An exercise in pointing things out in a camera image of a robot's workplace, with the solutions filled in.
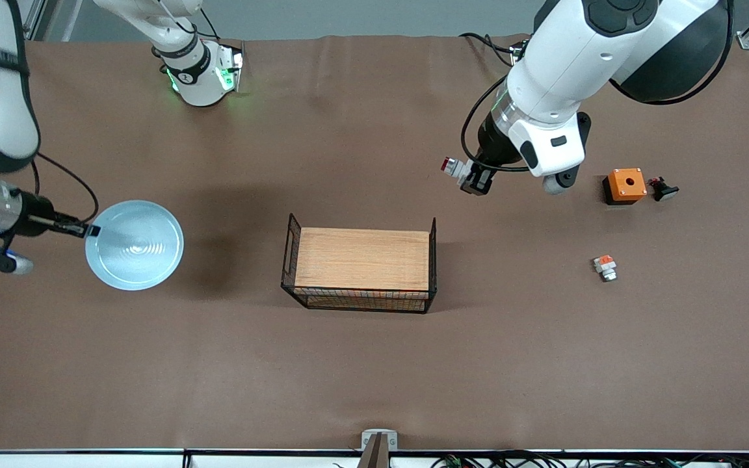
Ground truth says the red push button switch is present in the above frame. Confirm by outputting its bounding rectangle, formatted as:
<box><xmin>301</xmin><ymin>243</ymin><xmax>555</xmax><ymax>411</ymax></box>
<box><xmin>441</xmin><ymin>157</ymin><xmax>477</xmax><ymax>189</ymax></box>

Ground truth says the light blue round plate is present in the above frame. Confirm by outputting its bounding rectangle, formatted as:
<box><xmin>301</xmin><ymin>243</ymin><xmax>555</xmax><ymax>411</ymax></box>
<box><xmin>85</xmin><ymin>200</ymin><xmax>185</xmax><ymax>291</ymax></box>

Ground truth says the black push button part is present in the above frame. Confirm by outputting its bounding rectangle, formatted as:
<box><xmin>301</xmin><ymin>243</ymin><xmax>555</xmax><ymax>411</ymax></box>
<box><xmin>648</xmin><ymin>175</ymin><xmax>679</xmax><ymax>202</ymax></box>

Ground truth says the brown table cover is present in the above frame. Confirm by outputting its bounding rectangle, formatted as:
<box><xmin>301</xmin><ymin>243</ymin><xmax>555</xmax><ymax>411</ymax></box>
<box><xmin>0</xmin><ymin>32</ymin><xmax>749</xmax><ymax>452</ymax></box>

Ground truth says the black left arm base cable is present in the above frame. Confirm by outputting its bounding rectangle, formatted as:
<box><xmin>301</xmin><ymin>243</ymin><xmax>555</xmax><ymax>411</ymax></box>
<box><xmin>459</xmin><ymin>31</ymin><xmax>519</xmax><ymax>69</ymax></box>

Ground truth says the black arm base cable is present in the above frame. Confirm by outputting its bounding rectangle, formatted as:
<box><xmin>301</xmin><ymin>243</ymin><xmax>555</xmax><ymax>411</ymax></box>
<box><xmin>179</xmin><ymin>5</ymin><xmax>220</xmax><ymax>41</ymax></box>
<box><xmin>459</xmin><ymin>31</ymin><xmax>519</xmax><ymax>69</ymax></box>

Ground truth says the orange button enclosure box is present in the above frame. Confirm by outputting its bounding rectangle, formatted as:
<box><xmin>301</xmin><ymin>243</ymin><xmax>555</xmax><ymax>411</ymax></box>
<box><xmin>602</xmin><ymin>168</ymin><xmax>648</xmax><ymax>206</ymax></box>

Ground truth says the black wire rack wooden top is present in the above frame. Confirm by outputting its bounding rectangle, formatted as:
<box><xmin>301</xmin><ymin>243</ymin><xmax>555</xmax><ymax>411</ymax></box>
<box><xmin>280</xmin><ymin>213</ymin><xmax>439</xmax><ymax>315</ymax></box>

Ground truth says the black right arm base cable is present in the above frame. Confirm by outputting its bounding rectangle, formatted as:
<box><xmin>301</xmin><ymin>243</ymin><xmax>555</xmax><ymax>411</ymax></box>
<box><xmin>179</xmin><ymin>5</ymin><xmax>220</xmax><ymax>41</ymax></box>

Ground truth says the grey table edge bracket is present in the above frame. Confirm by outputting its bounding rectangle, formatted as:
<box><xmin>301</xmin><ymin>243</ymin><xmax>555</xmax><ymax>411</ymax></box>
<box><xmin>360</xmin><ymin>429</ymin><xmax>399</xmax><ymax>468</ymax></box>

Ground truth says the black cable bundle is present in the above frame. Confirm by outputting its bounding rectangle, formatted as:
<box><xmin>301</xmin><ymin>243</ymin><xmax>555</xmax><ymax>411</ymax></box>
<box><xmin>430</xmin><ymin>450</ymin><xmax>749</xmax><ymax>468</ymax></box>

